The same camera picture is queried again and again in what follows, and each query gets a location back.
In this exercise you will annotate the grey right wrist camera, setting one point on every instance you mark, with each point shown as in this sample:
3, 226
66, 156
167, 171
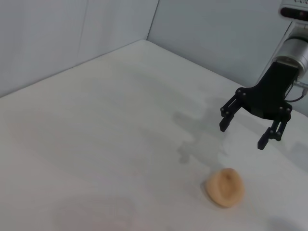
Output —
294, 10

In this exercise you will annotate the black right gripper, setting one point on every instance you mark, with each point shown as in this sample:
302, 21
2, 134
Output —
269, 96

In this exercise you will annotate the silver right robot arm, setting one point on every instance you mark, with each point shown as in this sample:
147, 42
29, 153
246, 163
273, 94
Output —
296, 50

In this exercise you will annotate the beige bread bun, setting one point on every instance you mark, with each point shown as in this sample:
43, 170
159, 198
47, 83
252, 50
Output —
225, 188

